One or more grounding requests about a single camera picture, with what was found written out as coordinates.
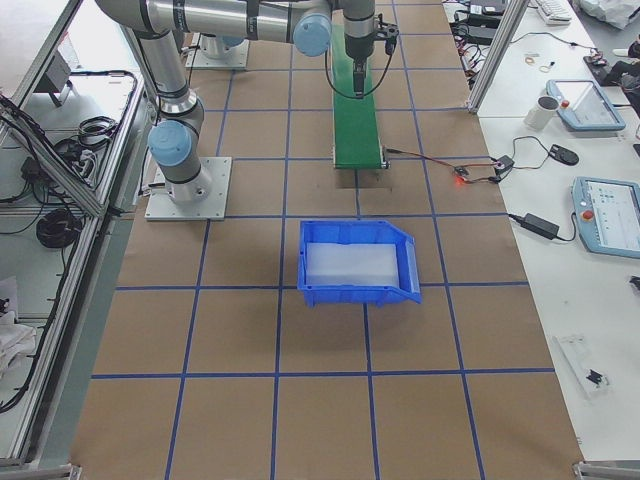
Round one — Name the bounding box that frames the near blue teach pendant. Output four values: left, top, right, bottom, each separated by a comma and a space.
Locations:
571, 176, 639, 259

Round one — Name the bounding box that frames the blue plastic bin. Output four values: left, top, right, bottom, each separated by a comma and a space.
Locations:
297, 220, 422, 307

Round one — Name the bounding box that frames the green conveyor belt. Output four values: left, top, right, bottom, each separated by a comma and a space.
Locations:
329, 24, 388, 170

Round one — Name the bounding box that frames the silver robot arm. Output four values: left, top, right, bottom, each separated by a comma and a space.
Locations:
99, 1, 376, 216

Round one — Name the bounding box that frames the black computer mouse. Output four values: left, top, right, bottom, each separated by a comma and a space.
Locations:
549, 144, 579, 166

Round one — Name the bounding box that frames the white mug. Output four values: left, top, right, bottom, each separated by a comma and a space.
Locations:
524, 95, 559, 131

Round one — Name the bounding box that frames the small black power adapter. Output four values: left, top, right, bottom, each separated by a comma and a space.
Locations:
520, 213, 559, 240

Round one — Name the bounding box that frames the blue teach pendant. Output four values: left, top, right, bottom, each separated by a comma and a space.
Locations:
546, 80, 626, 132
571, 176, 639, 259

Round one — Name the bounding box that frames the small black controller box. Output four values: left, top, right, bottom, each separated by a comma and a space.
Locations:
493, 155, 515, 177

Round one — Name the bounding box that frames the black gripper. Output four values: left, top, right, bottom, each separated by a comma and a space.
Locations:
345, 34, 374, 96

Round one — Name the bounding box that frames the aluminium frame post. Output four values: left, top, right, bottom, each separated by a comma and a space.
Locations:
467, 0, 529, 114

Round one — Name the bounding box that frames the far blue teach pendant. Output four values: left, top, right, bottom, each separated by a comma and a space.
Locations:
546, 80, 626, 132

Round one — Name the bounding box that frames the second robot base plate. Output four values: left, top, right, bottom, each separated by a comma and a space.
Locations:
185, 35, 249, 70

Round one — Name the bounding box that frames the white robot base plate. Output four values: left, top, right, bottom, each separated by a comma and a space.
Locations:
145, 157, 232, 221

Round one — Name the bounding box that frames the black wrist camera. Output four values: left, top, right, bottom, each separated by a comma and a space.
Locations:
375, 13, 399, 57

